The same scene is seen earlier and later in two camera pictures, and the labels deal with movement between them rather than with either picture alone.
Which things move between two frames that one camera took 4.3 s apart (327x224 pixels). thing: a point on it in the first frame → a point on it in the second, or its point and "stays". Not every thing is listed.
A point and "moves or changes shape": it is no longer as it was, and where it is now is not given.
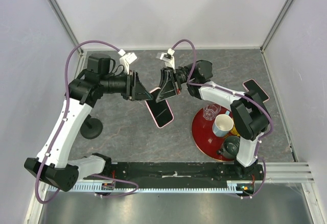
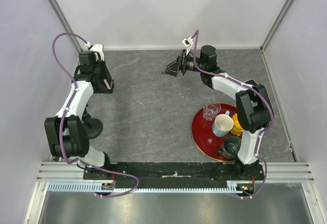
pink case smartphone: [160, 112] moves or changes shape
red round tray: [204, 138] stays
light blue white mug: [223, 124] stays
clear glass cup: [210, 110] stays
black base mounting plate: [174, 175] stays
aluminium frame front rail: [288, 172] stays
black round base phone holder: [91, 128] stays
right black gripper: [168, 89] → [172, 69]
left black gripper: [135, 90] → [104, 75]
